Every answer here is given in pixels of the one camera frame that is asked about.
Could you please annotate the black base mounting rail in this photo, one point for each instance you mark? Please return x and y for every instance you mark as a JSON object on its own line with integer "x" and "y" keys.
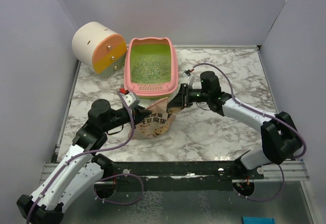
{"x": 172, "y": 175}

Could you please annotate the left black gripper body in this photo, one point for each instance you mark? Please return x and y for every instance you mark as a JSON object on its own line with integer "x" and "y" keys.
{"x": 119, "y": 118}

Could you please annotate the pink green litter box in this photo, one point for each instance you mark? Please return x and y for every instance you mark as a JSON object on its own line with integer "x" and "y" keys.
{"x": 151, "y": 46}

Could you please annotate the cream orange cylindrical container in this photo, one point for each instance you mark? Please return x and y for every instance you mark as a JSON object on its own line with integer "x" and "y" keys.
{"x": 99, "y": 48}

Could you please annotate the blue object at bottom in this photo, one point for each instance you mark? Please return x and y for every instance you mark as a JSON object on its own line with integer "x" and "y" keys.
{"x": 257, "y": 220}

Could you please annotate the green litter granules pile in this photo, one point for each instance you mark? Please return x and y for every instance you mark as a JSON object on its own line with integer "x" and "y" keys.
{"x": 148, "y": 69}

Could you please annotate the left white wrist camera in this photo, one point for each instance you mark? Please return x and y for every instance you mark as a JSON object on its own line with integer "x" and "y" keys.
{"x": 131, "y": 99}

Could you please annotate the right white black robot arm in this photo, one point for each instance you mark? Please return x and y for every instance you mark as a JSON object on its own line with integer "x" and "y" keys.
{"x": 278, "y": 134}

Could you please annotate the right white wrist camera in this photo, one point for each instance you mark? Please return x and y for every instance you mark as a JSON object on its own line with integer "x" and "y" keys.
{"x": 190, "y": 76}

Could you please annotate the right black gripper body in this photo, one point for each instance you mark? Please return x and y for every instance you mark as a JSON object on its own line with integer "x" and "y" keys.
{"x": 196, "y": 95}

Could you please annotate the beige cat litter bag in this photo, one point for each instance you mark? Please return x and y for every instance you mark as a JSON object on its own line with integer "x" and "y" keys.
{"x": 157, "y": 123}

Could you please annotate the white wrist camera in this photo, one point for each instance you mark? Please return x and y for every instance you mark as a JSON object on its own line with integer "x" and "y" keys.
{"x": 190, "y": 76}
{"x": 131, "y": 99}

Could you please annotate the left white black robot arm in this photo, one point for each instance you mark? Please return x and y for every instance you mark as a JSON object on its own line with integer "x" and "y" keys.
{"x": 83, "y": 164}

